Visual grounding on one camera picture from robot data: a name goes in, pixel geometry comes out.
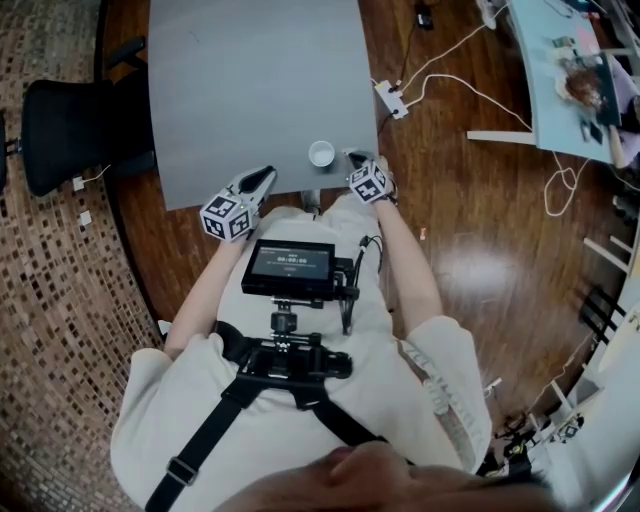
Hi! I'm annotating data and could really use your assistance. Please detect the person's left forearm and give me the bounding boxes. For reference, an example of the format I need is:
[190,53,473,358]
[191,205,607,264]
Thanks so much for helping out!
[163,235,261,359]

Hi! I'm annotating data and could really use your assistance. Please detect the black office chair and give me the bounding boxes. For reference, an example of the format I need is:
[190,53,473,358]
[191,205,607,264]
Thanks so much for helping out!
[0,36,157,199]

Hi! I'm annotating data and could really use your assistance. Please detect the light blue desk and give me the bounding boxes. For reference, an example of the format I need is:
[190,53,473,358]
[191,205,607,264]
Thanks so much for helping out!
[466,0,640,166]

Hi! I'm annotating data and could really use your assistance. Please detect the black chest monitor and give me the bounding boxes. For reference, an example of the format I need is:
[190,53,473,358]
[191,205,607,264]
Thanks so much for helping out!
[241,238,338,297]

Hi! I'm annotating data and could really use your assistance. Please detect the white paper cup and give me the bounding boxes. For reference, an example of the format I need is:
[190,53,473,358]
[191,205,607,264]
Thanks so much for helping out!
[308,140,335,168]

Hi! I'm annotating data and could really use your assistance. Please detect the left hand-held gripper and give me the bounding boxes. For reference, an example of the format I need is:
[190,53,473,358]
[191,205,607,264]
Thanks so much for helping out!
[199,165,279,246]

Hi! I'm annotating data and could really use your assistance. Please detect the black chest camera mount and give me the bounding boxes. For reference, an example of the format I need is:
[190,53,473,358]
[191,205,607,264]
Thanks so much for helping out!
[236,294,354,382]

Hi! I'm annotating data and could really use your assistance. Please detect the person's right forearm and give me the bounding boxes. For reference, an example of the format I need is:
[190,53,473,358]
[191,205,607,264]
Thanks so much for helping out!
[372,197,446,339]

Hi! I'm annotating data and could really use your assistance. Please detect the black chair legs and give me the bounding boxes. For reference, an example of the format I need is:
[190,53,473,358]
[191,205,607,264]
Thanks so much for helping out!
[578,284,627,346]

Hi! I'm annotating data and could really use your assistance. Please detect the thin black cable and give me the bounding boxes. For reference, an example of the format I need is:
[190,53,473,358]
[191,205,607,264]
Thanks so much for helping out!
[375,19,422,139]

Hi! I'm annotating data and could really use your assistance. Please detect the looped white cable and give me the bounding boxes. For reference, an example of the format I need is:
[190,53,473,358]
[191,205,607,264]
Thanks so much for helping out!
[543,148,592,218]

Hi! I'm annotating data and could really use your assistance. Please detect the white round table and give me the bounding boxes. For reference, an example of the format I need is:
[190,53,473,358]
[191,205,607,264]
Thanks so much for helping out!
[542,279,640,512]

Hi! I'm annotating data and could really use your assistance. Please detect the long white cable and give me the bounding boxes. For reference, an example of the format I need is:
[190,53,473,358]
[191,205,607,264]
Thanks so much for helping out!
[398,0,534,132]

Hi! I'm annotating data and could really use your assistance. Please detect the person's face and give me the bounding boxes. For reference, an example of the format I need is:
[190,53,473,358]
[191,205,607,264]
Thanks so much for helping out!
[214,442,551,512]

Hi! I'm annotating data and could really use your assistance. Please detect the white power strip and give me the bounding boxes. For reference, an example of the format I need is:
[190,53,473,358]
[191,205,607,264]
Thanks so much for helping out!
[374,79,410,121]

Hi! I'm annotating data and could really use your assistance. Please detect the black chest harness straps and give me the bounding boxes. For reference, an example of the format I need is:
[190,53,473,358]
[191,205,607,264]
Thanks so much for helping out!
[143,319,417,512]

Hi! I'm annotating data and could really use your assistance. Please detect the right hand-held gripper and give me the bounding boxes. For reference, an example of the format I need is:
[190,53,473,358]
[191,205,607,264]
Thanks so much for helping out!
[347,151,390,206]

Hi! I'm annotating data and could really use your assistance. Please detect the tangle of floor cables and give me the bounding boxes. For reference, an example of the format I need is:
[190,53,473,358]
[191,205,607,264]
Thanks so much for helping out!
[491,408,535,477]

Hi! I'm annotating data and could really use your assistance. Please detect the person's cream shirt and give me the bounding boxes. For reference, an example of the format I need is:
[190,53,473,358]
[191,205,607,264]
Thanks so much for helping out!
[109,192,494,512]

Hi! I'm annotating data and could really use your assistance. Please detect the black monitor cables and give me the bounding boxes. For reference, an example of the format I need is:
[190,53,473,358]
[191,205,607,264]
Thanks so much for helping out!
[334,234,385,336]

